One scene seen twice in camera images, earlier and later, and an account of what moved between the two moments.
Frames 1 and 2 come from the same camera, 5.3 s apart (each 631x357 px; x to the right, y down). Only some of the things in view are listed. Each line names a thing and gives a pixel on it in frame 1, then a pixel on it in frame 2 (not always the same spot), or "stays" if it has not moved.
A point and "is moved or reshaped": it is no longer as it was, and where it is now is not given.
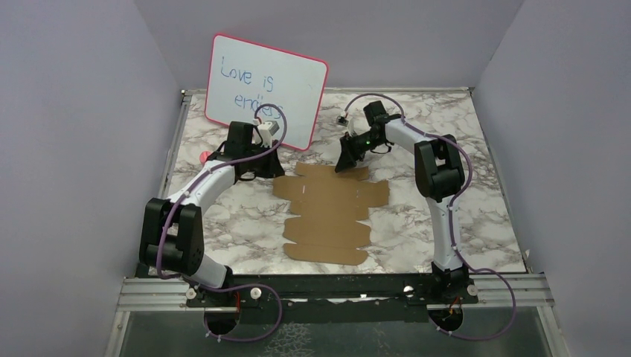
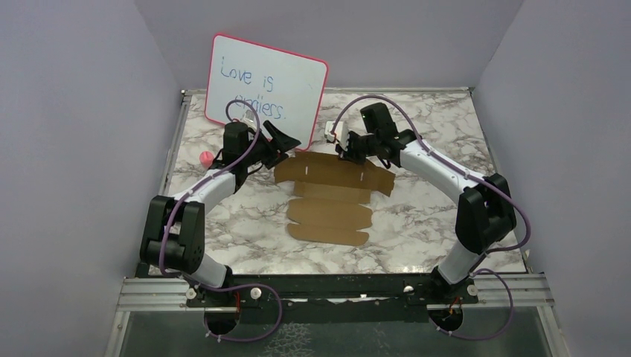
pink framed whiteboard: [243, 76] stays
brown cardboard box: [330, 206] is moved or reshaped
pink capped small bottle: [203, 156] stays
